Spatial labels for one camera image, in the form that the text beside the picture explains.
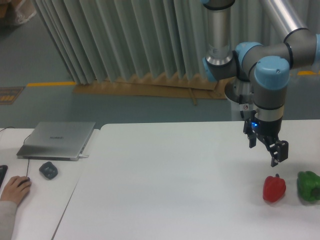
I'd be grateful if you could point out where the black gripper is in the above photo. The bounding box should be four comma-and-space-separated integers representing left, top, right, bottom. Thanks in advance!
243, 111, 289, 167

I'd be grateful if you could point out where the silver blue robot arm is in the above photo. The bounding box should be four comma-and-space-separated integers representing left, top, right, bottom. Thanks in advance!
202, 0, 320, 167

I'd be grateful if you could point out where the green bell pepper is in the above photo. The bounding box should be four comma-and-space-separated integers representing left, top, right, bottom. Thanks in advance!
296, 171, 320, 202

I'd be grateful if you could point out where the black mouse cable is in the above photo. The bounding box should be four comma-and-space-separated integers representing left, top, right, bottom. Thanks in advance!
0, 126, 35, 178

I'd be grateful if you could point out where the dark grey earbuds case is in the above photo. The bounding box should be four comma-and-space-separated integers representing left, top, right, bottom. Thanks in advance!
39, 161, 59, 180

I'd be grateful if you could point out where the grey sleeved forearm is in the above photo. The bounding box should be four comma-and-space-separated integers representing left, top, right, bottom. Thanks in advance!
0, 200, 18, 240

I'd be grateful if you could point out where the silver closed laptop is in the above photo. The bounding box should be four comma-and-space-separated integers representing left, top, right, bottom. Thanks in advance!
16, 121, 96, 161

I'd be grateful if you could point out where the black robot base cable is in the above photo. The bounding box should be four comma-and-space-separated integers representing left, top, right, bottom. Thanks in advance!
238, 94, 246, 122

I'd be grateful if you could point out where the brown cardboard sheet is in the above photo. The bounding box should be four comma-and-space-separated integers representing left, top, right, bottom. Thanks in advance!
73, 73, 233, 106

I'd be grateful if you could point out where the person's bare hand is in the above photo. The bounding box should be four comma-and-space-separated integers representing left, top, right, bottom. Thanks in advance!
0, 176, 32, 206

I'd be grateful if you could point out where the black computer mouse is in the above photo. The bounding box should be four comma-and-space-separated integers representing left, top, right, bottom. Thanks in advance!
17, 177, 30, 187

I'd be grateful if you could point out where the grey-green folding curtain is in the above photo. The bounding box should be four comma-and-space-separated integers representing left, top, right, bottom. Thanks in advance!
33, 0, 320, 85

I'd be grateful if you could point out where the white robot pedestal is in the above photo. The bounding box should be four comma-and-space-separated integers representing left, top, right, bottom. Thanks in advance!
224, 78, 254, 121

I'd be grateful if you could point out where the red bell pepper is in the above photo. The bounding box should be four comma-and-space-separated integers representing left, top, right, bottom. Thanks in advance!
262, 173, 287, 203

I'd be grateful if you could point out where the black keyboard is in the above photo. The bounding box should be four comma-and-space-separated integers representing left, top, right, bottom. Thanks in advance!
0, 165, 8, 188

